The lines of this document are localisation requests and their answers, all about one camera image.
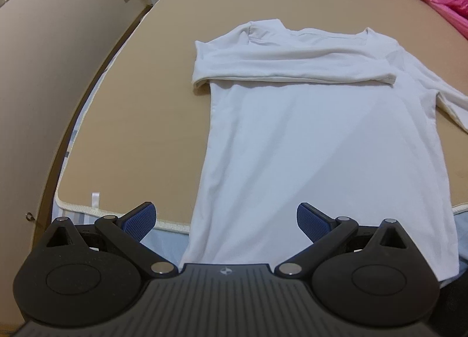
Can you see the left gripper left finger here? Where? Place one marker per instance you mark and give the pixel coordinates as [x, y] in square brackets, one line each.
[125, 234]

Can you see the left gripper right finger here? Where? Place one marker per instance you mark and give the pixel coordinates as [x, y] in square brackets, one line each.
[329, 237]

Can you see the tan bed mattress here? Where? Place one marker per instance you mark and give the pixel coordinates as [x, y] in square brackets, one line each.
[143, 135]

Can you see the white long-sleeve shirt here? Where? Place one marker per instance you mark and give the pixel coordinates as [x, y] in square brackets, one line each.
[345, 122]

